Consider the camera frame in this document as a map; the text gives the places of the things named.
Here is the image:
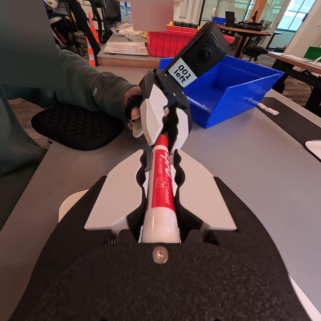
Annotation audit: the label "red dry erase marker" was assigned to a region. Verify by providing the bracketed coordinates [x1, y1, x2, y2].
[140, 148, 181, 244]

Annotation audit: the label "person's left hand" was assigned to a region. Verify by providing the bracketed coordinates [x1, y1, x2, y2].
[124, 86, 151, 143]

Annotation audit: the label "red plastic bin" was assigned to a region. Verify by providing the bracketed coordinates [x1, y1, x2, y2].
[147, 25, 236, 58]

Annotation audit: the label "pile of clear plastic bags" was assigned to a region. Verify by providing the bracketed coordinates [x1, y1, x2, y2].
[110, 23, 149, 42]

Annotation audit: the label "white stand with base plate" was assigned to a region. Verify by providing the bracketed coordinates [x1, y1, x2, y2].
[305, 140, 321, 161]

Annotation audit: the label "orange traffic cone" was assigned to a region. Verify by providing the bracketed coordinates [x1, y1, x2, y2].
[85, 35, 96, 68]
[88, 12, 101, 44]

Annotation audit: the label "black bag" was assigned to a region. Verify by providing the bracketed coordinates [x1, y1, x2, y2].
[236, 21, 264, 32]

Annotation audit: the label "white whiteboard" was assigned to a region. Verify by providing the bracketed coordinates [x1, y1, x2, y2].
[58, 163, 321, 321]

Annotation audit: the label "black office chair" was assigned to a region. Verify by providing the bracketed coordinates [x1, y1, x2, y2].
[243, 38, 269, 62]

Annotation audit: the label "red marker cap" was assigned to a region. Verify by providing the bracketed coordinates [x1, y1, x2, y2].
[153, 134, 169, 152]

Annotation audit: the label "green plastic bin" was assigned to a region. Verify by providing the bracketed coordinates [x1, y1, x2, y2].
[303, 46, 321, 61]

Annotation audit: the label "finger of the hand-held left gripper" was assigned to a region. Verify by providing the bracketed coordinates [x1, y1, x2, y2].
[140, 84, 170, 147]
[169, 106, 193, 154]

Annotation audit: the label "wooden background desk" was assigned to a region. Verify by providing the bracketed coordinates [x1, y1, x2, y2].
[267, 51, 321, 109]
[218, 25, 273, 60]
[96, 33, 163, 69]

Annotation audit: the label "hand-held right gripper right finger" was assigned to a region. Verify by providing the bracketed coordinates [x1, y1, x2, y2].
[173, 149, 238, 237]

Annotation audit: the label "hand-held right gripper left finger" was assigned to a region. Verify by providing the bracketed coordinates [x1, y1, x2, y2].
[84, 150, 151, 238]

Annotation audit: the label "blue plastic bin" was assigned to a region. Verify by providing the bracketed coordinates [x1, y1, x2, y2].
[158, 55, 285, 129]

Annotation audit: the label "white paper sheets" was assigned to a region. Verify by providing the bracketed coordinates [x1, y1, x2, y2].
[103, 41, 150, 56]

